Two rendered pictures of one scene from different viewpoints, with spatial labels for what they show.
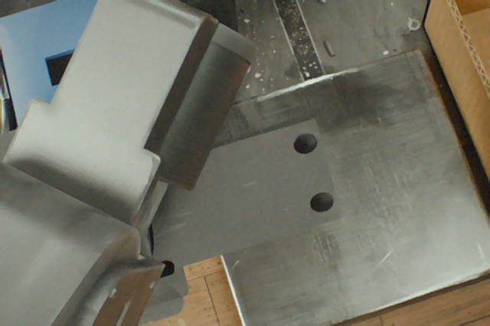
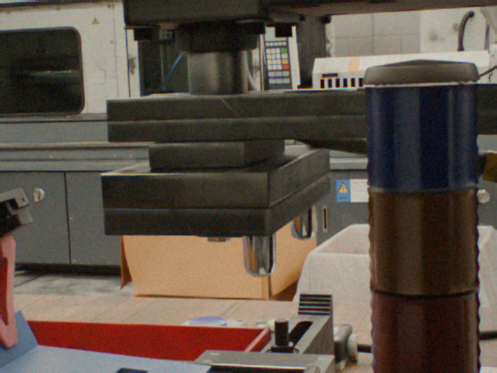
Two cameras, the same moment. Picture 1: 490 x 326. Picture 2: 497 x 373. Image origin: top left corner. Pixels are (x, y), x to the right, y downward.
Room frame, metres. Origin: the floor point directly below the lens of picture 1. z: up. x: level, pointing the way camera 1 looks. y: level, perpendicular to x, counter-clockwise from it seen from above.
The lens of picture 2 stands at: (0.64, -0.44, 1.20)
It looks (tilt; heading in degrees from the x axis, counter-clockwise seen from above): 7 degrees down; 117
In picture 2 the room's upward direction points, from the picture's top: 2 degrees counter-clockwise
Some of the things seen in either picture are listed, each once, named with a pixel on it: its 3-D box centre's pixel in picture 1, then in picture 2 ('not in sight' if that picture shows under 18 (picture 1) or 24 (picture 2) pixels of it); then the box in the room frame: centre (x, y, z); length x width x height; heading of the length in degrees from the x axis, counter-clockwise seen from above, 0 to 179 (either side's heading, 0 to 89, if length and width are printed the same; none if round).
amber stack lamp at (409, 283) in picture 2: not in sight; (422, 234); (0.54, -0.12, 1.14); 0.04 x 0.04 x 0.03
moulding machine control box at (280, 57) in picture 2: not in sight; (282, 54); (-1.54, 4.29, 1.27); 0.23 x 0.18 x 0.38; 98
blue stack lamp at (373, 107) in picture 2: not in sight; (421, 133); (0.54, -0.12, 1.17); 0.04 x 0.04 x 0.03
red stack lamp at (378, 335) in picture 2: not in sight; (424, 333); (0.54, -0.12, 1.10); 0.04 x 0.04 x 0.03
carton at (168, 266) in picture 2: not in sight; (222, 299); (-0.90, 2.35, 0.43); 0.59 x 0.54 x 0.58; 97
